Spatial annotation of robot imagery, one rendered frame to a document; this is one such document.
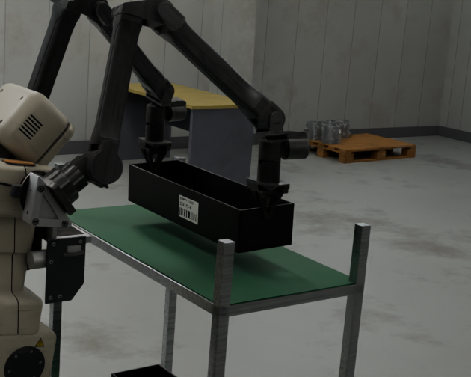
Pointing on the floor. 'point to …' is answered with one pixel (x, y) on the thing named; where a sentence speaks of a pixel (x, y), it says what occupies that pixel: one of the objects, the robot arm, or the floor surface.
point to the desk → (196, 131)
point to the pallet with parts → (351, 142)
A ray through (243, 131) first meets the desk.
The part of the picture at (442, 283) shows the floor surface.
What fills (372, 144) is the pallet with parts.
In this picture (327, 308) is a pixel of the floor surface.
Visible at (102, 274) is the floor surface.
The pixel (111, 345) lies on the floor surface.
